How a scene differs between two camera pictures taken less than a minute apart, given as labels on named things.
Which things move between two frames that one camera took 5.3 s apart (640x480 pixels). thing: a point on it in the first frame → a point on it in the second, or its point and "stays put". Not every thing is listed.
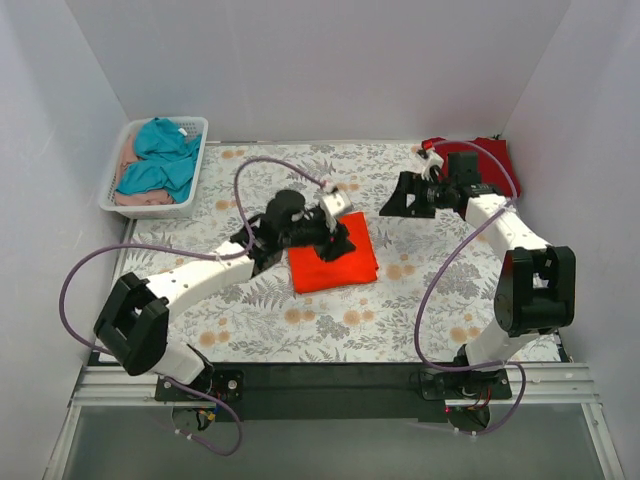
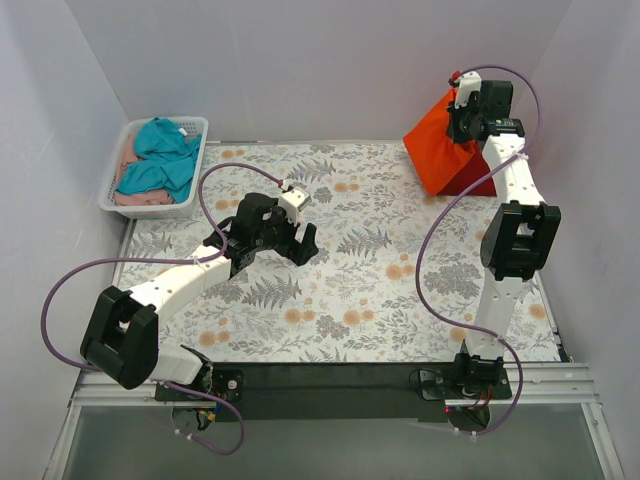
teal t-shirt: (170, 158) stays put
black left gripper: (326, 239) → (291, 241)
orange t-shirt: (309, 271) → (435, 155)
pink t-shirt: (159, 198) stays put
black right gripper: (417, 195) → (460, 121)
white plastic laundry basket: (192, 126) stays put
